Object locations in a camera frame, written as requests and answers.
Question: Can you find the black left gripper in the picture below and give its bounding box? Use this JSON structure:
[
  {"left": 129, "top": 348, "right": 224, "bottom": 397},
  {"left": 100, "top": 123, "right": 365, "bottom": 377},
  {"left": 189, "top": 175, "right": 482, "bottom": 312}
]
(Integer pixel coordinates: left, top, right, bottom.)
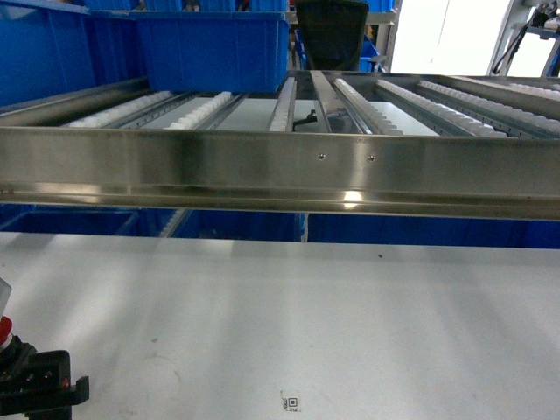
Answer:
[{"left": 1, "top": 350, "right": 90, "bottom": 419}]

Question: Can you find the red emergency stop button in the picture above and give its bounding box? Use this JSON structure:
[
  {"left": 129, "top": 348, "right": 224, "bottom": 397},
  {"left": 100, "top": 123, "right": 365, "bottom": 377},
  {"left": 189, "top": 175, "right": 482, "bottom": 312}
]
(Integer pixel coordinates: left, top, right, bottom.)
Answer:
[{"left": 0, "top": 315, "right": 27, "bottom": 377}]

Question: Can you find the large blue bin on shelf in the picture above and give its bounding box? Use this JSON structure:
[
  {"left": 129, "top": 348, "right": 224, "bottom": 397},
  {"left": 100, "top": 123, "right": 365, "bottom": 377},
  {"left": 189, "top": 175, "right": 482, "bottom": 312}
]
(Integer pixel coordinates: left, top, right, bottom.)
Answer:
[{"left": 129, "top": 11, "right": 290, "bottom": 94}]

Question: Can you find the stainless steel roller shelf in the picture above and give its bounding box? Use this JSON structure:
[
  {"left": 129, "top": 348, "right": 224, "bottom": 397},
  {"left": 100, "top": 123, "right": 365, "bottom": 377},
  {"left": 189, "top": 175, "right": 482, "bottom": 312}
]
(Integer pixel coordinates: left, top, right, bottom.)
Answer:
[{"left": 1, "top": 71, "right": 559, "bottom": 220}]

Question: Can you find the QR code sticker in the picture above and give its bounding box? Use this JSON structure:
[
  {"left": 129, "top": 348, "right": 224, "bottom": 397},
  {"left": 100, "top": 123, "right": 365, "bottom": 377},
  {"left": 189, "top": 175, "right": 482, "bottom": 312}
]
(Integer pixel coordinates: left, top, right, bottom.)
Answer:
[{"left": 280, "top": 389, "right": 302, "bottom": 413}]

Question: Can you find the blue bin far left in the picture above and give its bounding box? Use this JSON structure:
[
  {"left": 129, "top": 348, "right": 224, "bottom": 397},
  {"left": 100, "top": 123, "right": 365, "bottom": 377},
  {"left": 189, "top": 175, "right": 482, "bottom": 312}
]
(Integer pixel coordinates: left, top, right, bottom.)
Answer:
[{"left": 1, "top": 1, "right": 146, "bottom": 106}]

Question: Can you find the black office chair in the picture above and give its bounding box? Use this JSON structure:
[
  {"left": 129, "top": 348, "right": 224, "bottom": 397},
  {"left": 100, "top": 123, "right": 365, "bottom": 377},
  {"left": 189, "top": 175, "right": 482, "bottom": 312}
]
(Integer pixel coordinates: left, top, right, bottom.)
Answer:
[{"left": 295, "top": 0, "right": 369, "bottom": 72}]

